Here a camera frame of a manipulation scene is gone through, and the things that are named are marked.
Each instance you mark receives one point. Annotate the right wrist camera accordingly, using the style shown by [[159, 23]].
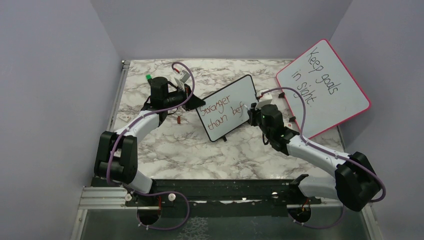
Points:
[[263, 98]]

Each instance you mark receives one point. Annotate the white whiteboard eraser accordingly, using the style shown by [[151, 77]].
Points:
[[290, 126]]

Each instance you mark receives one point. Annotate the small white tag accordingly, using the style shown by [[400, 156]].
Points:
[[124, 117]]

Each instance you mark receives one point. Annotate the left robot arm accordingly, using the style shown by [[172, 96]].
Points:
[[117, 153]]

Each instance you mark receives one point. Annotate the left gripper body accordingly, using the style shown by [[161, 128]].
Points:
[[183, 95]]

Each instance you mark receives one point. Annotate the black framed small whiteboard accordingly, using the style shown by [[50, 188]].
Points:
[[224, 110]]

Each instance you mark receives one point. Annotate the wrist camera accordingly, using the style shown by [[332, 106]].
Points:
[[181, 78], [263, 98]]

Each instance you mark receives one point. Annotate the aluminium frame rail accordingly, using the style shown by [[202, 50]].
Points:
[[82, 213]]

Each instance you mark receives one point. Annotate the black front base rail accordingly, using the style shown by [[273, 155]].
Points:
[[207, 198]]

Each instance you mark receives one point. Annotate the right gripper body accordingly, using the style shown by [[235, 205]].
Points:
[[256, 116]]

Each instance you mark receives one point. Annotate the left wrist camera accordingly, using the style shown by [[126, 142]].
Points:
[[181, 78]]

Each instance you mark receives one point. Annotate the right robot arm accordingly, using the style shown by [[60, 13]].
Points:
[[351, 180]]

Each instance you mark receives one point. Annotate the pink framed written whiteboard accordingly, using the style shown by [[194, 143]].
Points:
[[321, 92]]

